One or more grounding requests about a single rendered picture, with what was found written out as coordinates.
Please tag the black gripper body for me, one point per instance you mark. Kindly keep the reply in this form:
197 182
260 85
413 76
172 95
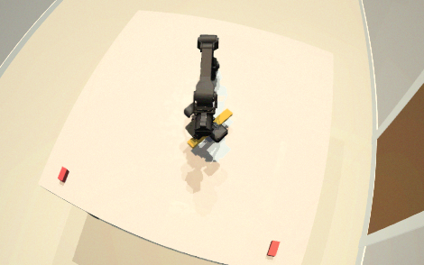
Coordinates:
219 132

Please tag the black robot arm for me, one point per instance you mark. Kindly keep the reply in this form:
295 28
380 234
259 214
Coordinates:
204 94

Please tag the yellow bar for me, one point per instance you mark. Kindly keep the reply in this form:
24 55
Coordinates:
219 119

